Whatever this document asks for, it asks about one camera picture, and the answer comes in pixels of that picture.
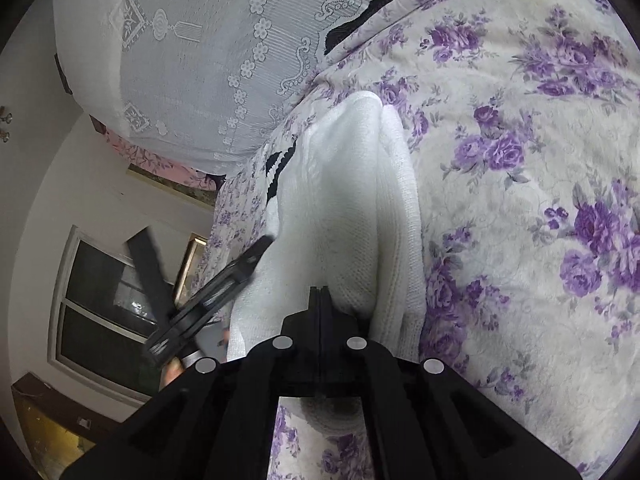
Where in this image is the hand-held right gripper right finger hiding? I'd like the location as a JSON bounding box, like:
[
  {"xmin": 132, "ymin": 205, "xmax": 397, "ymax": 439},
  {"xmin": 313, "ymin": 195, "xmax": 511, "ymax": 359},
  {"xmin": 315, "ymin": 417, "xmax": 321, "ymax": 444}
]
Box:
[{"xmin": 320, "ymin": 286, "xmax": 585, "ymax": 480}]

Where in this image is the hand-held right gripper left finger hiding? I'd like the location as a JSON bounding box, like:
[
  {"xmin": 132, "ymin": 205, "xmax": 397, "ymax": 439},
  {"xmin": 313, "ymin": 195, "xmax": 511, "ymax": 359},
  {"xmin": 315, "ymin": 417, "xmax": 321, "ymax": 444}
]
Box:
[{"xmin": 62, "ymin": 286, "xmax": 322, "ymax": 480}]

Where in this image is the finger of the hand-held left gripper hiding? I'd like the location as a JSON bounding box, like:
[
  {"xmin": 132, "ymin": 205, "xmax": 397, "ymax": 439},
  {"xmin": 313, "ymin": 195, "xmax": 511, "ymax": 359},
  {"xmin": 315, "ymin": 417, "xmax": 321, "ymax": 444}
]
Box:
[
  {"xmin": 220, "ymin": 234, "xmax": 275, "ymax": 291},
  {"xmin": 126, "ymin": 229, "xmax": 177, "ymax": 322}
]

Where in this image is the person's left hand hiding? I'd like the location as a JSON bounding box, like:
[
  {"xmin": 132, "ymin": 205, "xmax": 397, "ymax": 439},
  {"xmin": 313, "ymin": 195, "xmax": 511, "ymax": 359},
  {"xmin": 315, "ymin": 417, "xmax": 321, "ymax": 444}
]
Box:
[{"xmin": 161, "ymin": 357, "xmax": 187, "ymax": 388}]

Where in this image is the white framed window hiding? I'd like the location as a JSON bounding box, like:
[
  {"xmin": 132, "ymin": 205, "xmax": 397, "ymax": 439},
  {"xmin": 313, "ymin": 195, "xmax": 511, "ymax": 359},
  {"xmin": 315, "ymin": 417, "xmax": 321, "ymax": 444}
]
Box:
[{"xmin": 47, "ymin": 225, "xmax": 217, "ymax": 409}]

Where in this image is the dark green patterned board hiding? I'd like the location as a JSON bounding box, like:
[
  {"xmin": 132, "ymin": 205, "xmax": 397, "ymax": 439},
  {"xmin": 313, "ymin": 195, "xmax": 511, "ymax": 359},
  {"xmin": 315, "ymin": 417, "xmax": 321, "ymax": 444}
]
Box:
[{"xmin": 125, "ymin": 162, "xmax": 219, "ymax": 211}]

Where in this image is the pink floral cloth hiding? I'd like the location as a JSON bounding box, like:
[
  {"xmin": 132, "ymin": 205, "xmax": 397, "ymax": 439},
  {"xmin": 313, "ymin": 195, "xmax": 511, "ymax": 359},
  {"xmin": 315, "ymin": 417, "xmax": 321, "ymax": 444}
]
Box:
[{"xmin": 104, "ymin": 129, "xmax": 223, "ymax": 192}]

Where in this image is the purple floral blanket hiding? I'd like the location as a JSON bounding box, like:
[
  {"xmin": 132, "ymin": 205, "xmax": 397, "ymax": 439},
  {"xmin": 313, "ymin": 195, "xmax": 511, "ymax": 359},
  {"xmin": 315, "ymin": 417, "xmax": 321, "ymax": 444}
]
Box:
[{"xmin": 202, "ymin": 0, "xmax": 640, "ymax": 480}]

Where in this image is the brown wooden cabinet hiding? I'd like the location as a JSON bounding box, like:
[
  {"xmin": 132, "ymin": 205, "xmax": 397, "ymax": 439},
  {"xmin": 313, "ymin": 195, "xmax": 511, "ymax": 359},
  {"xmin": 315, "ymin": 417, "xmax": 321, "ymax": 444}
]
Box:
[{"xmin": 10, "ymin": 372, "xmax": 132, "ymax": 480}]

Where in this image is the white lace cover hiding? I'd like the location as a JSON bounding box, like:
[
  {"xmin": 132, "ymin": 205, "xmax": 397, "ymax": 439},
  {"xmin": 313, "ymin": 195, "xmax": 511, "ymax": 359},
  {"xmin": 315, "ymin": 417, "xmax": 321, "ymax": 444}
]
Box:
[{"xmin": 52, "ymin": 0, "xmax": 401, "ymax": 177}]

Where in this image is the black cloth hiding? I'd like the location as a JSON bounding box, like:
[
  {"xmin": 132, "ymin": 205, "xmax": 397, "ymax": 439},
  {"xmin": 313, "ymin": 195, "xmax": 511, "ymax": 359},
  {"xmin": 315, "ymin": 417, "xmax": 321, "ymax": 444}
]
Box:
[{"xmin": 324, "ymin": 0, "xmax": 397, "ymax": 57}]

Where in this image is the gold picture frame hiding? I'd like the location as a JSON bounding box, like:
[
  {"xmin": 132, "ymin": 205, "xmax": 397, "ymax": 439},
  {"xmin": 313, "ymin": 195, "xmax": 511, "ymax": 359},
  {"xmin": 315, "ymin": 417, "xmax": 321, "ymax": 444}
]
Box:
[{"xmin": 174, "ymin": 232, "xmax": 210, "ymax": 307}]

